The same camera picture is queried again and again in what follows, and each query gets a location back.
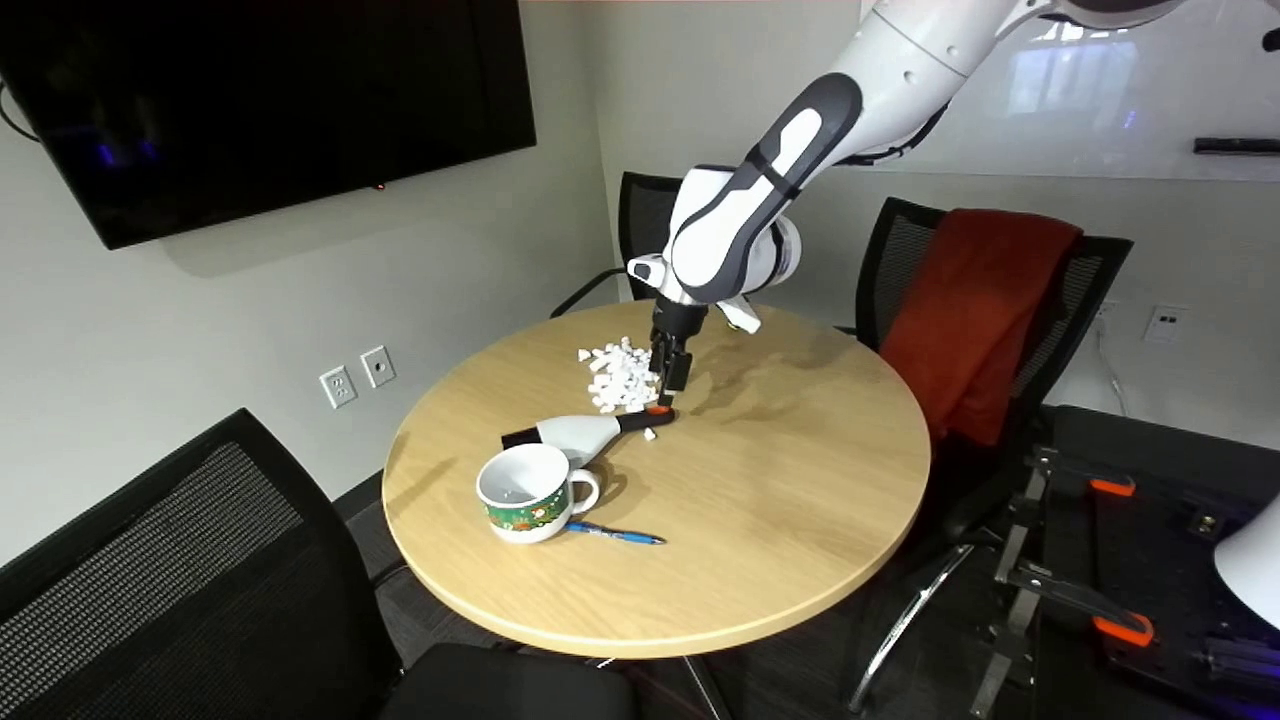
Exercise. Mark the black marker tray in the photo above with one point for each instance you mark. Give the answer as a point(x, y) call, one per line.
point(1232, 144)

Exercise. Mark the red cloth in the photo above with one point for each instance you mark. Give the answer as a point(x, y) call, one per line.
point(982, 320)

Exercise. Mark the small white wall plate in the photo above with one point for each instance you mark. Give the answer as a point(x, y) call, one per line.
point(1165, 324)

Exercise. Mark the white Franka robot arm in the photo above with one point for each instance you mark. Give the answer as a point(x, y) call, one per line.
point(735, 227)

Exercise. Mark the black wall television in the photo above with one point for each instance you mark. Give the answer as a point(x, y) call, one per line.
point(266, 95)

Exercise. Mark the black chair with chrome legs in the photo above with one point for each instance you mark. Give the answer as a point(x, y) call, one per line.
point(884, 264)

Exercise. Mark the blue pen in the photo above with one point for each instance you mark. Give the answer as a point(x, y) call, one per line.
point(622, 534)

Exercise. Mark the black ribbed-back office chair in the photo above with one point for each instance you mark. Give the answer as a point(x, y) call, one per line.
point(202, 600)

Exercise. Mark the white wall outlet plate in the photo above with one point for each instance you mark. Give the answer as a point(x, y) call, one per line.
point(337, 390)
point(376, 367)

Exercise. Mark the white mug with green print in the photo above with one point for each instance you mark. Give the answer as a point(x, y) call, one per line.
point(525, 506)

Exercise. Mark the black robot mounting stand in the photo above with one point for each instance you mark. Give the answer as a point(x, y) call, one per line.
point(1161, 567)

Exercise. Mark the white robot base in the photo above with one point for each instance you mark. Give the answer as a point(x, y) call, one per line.
point(1252, 567)

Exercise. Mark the black mesh office chair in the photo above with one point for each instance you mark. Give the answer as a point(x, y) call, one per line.
point(645, 213)

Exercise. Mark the pile of white foam pieces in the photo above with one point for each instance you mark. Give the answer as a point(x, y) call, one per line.
point(617, 383)

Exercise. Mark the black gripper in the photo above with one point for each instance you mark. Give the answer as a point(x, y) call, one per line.
point(678, 324)

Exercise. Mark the black whiteboard magnet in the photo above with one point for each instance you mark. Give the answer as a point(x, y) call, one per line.
point(1274, 38)

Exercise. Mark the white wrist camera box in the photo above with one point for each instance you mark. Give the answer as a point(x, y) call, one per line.
point(741, 317)

